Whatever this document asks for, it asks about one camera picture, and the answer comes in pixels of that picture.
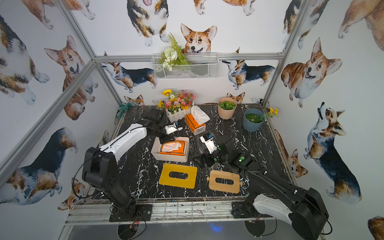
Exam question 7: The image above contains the yellow tissue box lid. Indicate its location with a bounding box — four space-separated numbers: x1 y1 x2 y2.
159 164 198 189

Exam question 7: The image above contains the teal cloth in corner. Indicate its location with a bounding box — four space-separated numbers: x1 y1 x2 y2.
117 102 137 120

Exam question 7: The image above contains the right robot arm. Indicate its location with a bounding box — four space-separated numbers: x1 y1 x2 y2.
197 143 329 240

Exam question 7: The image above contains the blue pot with yellow flowers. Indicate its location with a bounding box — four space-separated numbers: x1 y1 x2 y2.
243 108 279 133

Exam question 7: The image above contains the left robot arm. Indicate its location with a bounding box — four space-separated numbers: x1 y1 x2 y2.
82 109 175 213

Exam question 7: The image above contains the white flower green fern bouquet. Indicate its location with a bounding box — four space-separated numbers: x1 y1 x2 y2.
158 33 190 71

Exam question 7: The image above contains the wooden tissue box lid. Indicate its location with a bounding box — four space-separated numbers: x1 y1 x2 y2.
207 170 243 194

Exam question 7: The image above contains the clear plastic tissue box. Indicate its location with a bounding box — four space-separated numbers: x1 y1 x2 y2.
197 137 211 155

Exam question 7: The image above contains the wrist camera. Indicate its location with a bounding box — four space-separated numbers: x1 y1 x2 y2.
165 121 184 135
200 133 218 154

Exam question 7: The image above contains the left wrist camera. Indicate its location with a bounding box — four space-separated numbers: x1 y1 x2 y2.
165 121 184 135

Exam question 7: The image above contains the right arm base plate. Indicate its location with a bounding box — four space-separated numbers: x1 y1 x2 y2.
231 202 272 219

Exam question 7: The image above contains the orange tissue pack by flowers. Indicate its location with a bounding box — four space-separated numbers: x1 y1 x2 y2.
185 106 210 136

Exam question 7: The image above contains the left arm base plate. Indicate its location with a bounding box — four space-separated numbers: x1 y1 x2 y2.
109 204 153 223

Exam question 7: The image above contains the white tissue box base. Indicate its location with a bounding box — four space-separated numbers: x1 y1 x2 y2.
151 137 190 163

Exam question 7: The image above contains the orange tissue paper pack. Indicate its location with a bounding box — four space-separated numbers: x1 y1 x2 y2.
160 140 187 156

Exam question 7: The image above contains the peach pot with succulent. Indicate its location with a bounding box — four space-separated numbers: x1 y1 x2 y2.
218 98 237 120

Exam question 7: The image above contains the white fence flower planter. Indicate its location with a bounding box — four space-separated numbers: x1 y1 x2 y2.
157 89 196 123

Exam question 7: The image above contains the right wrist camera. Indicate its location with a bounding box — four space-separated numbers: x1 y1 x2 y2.
200 133 218 154

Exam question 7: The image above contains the white wire wall basket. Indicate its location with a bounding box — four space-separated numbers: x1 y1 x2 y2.
151 54 219 80

